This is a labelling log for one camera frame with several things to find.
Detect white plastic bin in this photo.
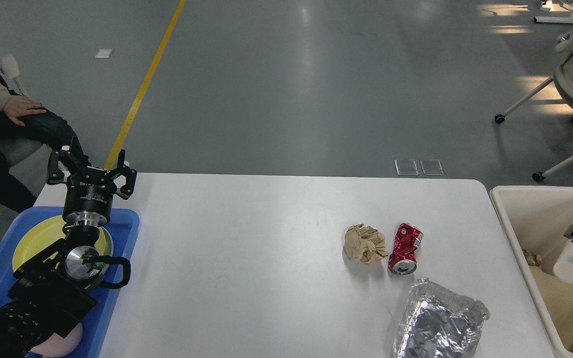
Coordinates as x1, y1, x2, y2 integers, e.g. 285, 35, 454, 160
490, 185, 573, 358

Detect left floor outlet plate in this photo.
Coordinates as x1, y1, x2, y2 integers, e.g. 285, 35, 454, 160
394, 159, 420, 177

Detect floor outlet plate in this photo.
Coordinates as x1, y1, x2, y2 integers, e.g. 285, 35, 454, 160
394, 159, 420, 177
420, 159, 444, 176

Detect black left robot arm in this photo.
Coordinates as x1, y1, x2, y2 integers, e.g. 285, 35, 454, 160
0, 146, 137, 358

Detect paper scraps in bin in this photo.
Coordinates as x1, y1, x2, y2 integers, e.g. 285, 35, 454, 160
522, 250, 543, 267

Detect brown paper ball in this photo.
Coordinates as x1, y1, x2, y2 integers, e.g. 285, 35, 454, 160
344, 224, 390, 265

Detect silver foil bag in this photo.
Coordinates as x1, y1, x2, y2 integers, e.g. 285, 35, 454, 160
391, 278, 490, 358

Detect yellow plastic plate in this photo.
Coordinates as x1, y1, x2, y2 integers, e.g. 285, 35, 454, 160
12, 214, 108, 272

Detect bystander hand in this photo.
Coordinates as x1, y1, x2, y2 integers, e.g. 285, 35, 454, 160
2, 95, 46, 127

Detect white desk base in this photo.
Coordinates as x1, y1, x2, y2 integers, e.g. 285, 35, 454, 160
533, 0, 573, 25

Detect pink mug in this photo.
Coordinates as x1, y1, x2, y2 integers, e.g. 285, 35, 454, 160
30, 323, 84, 358

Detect crushed red can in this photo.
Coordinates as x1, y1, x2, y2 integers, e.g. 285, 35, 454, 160
388, 223, 424, 275

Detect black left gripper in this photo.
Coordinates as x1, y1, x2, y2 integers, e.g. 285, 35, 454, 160
46, 146, 137, 226

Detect right floor outlet plate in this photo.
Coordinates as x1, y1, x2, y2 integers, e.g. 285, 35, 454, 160
420, 159, 444, 176

